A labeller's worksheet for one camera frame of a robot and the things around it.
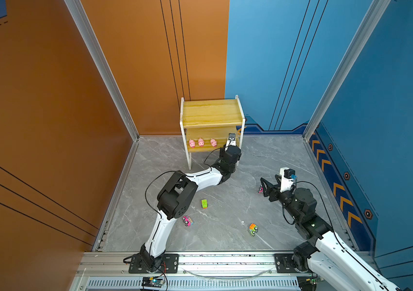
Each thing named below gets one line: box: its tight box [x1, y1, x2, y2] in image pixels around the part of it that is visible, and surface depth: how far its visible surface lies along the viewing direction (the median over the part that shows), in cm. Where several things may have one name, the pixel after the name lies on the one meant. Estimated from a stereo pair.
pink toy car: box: [182, 215, 194, 227], surface depth 84 cm
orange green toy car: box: [248, 223, 259, 238], surface depth 82 cm
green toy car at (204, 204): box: [201, 198, 209, 210], surface depth 90 cm
